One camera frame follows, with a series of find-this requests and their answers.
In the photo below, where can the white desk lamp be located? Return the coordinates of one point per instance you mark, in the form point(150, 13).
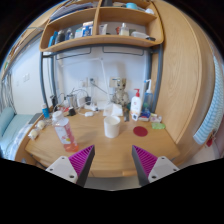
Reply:
point(86, 78)

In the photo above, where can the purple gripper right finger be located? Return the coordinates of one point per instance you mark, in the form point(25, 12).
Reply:
point(149, 167)

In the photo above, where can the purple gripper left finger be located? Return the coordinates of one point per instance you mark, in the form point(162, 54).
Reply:
point(74, 168)

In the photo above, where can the white cup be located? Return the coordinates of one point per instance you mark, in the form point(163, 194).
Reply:
point(111, 126)

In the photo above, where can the blue box on shelf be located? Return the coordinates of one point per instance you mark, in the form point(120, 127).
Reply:
point(87, 29)

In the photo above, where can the red round coaster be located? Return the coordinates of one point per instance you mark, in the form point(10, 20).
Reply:
point(140, 131)

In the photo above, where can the wooden wall shelf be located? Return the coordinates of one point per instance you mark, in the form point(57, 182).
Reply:
point(105, 20)

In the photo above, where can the white mouse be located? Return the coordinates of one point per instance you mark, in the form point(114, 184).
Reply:
point(89, 114)

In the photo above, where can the white pump lotion bottle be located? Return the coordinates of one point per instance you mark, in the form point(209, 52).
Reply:
point(136, 103)

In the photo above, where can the white bottle on shelf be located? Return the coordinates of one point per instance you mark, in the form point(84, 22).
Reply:
point(124, 30)

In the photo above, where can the white tissue pack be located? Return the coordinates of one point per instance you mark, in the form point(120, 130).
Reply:
point(113, 109)

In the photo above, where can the clear bottle pink liquid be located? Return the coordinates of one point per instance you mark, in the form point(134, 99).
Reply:
point(63, 130)

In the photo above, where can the bed with teal bedding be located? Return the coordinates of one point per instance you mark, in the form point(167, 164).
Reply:
point(13, 128)

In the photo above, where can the wooden wardrobe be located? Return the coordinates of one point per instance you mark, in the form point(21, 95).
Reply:
point(188, 79)

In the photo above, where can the blue spray bottle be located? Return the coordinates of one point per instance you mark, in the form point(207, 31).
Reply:
point(148, 97)

